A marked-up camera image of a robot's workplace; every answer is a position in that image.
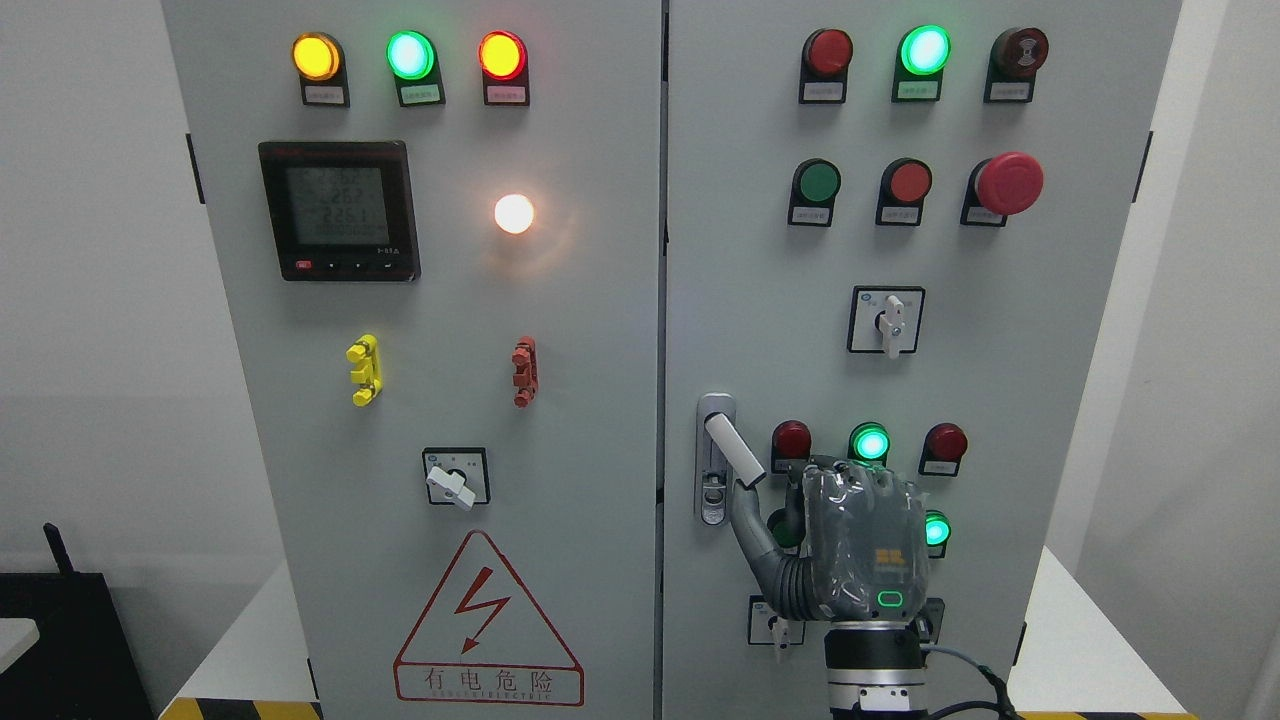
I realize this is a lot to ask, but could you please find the grey left cabinet door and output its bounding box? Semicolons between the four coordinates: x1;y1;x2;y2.
163;1;663;719

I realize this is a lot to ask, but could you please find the dark red indicator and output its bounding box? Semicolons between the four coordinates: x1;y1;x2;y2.
918;423;969;477
771;419;812;474

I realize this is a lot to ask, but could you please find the green indicator light top left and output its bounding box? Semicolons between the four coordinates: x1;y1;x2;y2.
385;29;445;108

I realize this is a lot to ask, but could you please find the green lit indicator top right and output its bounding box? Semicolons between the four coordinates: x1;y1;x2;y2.
891;24;952;102

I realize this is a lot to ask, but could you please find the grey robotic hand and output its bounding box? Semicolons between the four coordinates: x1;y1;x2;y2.
728;455;929;626

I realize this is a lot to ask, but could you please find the green push button lower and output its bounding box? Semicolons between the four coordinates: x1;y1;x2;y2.
767;509;805;551

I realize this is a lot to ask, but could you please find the red indicator light top right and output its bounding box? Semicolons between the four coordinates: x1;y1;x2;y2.
797;28;854;105

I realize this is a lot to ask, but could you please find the grey right cabinet door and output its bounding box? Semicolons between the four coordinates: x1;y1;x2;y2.
660;1;1181;719

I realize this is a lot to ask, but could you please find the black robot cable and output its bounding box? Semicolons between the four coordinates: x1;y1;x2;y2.
918;644;1023;720

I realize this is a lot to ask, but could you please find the red lit indicator light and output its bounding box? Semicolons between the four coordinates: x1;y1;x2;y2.
477;29;530;106

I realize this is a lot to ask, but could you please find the green lit indicator lower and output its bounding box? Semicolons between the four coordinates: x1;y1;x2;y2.
925;509;954;559

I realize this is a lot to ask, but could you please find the red push button upper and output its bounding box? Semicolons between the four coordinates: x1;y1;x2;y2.
876;158;933;225

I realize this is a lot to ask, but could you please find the silver door swing handle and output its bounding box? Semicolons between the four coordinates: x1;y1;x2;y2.
694;393;769;527

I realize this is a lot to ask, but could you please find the green push button upper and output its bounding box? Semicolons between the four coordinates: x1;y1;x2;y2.
787;158;841;227

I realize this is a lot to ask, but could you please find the black rotary knob switch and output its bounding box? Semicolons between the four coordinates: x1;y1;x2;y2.
911;597;946;644

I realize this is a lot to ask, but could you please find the red black buzzer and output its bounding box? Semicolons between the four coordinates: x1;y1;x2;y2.
983;27;1050;104

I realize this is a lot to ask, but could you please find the white selector switch lower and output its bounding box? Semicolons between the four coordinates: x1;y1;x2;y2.
748;594;806;664

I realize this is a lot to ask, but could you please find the white selector switch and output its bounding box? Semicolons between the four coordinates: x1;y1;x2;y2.
846;284;925;359
748;594;806;664

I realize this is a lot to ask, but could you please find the yellow terminal clip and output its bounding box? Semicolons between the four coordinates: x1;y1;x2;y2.
346;334;383;407

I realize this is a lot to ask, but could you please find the red electric hazard warning sticker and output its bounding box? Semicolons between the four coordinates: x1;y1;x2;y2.
393;529;585;707

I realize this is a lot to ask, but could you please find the grey cabinet door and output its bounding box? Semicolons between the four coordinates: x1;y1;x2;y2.
660;1;1181;719
163;1;663;719

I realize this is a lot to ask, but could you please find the black digital power meter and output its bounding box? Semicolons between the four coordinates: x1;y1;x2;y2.
259;140;420;282

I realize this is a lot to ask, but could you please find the white selector switch upper right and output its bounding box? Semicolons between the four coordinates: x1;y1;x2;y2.
846;284;925;359

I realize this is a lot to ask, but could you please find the white selector switch left door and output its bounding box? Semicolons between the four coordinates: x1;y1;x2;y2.
421;447;492;511

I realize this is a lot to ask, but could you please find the dark red indicator right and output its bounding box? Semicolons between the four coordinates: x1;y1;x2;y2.
918;423;969;477

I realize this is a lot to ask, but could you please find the yellow indicator light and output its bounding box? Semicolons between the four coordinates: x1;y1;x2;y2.
291;32;349;108

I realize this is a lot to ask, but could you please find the dark red indicator left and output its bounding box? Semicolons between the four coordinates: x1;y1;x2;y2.
771;419;812;474

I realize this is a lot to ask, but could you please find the white lit indicator light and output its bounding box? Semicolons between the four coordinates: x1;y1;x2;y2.
493;193;536;234

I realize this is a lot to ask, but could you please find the red emergency stop mushroom button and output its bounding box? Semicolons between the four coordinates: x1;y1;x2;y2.
960;151;1044;228

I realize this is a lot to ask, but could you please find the black box with antenna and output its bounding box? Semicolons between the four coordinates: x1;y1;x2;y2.
1;523;151;719

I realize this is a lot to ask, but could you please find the green lit indicator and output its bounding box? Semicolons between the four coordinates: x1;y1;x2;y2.
891;24;952;102
925;509;954;559
847;421;891;465

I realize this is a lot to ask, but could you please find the green push button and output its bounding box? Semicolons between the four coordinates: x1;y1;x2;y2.
767;509;805;551
787;158;841;227

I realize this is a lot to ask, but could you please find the green lit indicator middle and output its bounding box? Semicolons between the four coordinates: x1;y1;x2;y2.
847;421;891;465

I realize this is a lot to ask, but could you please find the red terminal clip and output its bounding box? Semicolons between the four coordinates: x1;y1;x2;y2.
511;336;539;409

